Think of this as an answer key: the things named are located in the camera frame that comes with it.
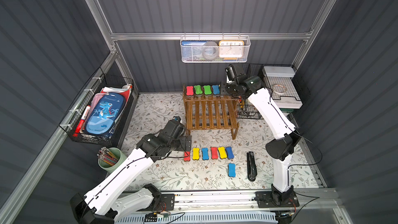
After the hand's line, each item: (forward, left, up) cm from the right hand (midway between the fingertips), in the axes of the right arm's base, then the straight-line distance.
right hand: (227, 86), depth 80 cm
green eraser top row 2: (0, +10, -3) cm, 11 cm away
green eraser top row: (+1, +15, -3) cm, 16 cm away
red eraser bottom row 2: (-23, +6, -30) cm, 39 cm away
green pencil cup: (-33, +57, -16) cm, 68 cm away
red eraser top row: (0, +20, -3) cm, 20 cm away
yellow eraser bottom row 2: (-23, +2, -30) cm, 38 cm away
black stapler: (-34, -13, -27) cm, 45 cm away
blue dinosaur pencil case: (-22, +54, +4) cm, 58 cm away
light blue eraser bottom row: (-25, +11, -31) cm, 41 cm away
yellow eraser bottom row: (-24, +17, -31) cm, 42 cm away
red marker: (-24, +64, +2) cm, 68 cm away
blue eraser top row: (-33, -3, -30) cm, 45 cm away
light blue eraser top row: (0, +6, -2) cm, 6 cm away
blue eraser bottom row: (-23, -3, -30) cm, 38 cm away
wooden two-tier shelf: (-4, +9, -17) cm, 20 cm away
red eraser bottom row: (-27, +21, -30) cm, 46 cm away
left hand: (-25, +22, -11) cm, 36 cm away
